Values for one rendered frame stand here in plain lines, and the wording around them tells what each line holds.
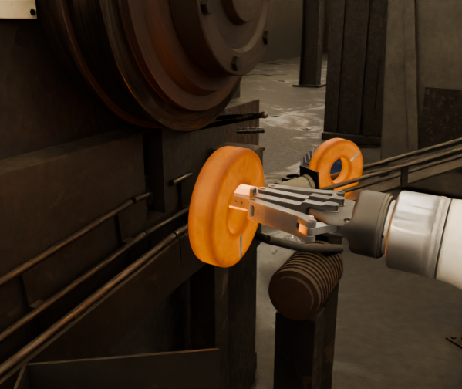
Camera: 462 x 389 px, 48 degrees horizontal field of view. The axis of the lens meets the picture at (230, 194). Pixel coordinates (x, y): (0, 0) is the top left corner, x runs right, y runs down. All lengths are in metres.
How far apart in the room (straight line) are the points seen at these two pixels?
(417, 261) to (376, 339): 1.41
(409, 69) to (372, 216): 2.98
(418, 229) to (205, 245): 0.24
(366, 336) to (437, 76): 1.96
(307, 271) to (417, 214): 0.64
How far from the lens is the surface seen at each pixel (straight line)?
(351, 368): 1.82
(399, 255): 0.59
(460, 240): 0.57
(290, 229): 0.60
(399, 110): 3.61
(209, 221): 0.61
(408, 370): 1.86
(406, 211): 0.58
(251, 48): 0.89
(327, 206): 0.61
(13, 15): 0.79
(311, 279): 1.19
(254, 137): 1.37
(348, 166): 1.36
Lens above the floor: 1.05
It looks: 18 degrees down
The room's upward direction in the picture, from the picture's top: straight up
